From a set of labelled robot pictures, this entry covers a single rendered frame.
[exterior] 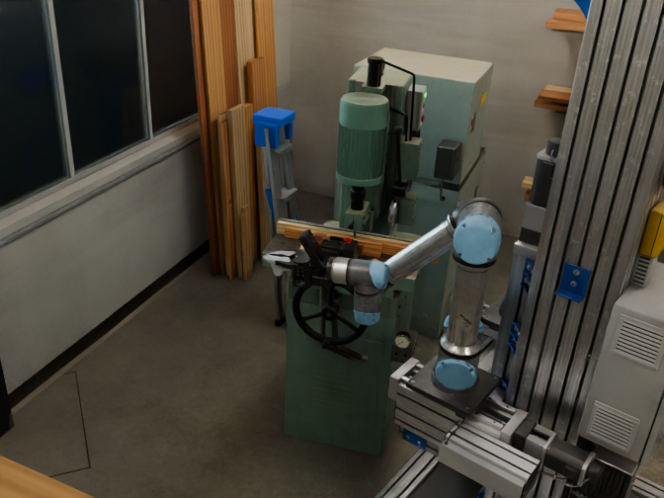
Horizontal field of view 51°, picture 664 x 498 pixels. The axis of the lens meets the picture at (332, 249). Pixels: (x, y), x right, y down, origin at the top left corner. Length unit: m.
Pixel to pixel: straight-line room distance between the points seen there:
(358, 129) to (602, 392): 1.17
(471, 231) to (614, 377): 0.63
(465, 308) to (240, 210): 2.43
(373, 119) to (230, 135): 1.60
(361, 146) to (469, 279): 0.84
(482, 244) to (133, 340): 2.43
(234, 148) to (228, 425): 1.55
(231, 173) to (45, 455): 1.78
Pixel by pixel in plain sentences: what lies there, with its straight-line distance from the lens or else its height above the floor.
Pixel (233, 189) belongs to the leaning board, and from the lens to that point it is 4.08.
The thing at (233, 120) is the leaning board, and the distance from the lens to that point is 3.95.
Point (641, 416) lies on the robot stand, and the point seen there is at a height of 0.92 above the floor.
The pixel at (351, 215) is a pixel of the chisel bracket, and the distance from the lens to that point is 2.68.
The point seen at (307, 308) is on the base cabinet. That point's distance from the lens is 2.79.
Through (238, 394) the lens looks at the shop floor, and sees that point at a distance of 3.44.
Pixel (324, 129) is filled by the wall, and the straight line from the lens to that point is 5.25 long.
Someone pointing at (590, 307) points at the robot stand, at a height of 1.17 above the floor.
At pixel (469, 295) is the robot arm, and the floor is 1.24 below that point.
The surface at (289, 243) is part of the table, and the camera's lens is 2.80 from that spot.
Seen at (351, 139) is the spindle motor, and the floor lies 1.37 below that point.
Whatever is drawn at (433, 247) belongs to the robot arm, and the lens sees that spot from 2.00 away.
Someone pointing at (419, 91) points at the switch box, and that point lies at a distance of 2.81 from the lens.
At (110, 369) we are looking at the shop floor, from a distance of 3.68.
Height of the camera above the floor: 2.21
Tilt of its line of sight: 28 degrees down
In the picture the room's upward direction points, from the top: 3 degrees clockwise
